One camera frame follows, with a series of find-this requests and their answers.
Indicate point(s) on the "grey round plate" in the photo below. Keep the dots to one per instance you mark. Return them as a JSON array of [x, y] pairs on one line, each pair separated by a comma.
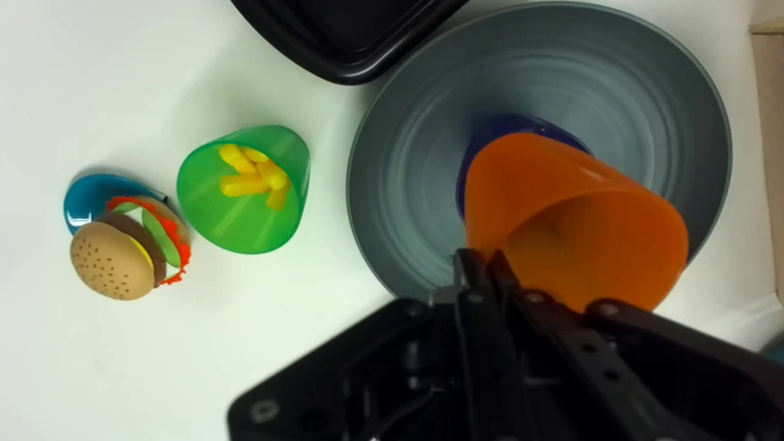
[[417, 161]]

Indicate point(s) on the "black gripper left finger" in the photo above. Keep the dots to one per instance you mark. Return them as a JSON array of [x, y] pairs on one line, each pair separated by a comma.
[[383, 374]]

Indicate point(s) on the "green translucent cup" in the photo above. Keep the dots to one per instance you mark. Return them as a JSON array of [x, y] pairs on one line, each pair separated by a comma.
[[205, 213]]

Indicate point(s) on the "black plastic tray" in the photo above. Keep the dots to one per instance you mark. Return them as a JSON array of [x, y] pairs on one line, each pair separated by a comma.
[[351, 31]]

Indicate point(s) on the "yellow toy fries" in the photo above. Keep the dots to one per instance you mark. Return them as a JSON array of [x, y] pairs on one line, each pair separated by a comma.
[[246, 186]]

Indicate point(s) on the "small blue dish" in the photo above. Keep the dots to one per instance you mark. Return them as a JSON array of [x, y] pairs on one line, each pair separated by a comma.
[[83, 199]]

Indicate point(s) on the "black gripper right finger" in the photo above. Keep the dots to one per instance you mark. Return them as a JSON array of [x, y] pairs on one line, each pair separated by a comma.
[[639, 383]]

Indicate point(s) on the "blue plastic cup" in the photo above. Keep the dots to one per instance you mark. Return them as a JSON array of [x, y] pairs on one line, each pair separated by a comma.
[[507, 129]]

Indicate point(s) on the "orange plastic cup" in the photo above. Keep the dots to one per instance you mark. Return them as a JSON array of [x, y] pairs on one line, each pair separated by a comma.
[[531, 186]]

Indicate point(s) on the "toy hamburger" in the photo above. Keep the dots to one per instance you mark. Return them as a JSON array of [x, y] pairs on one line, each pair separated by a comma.
[[106, 259]]

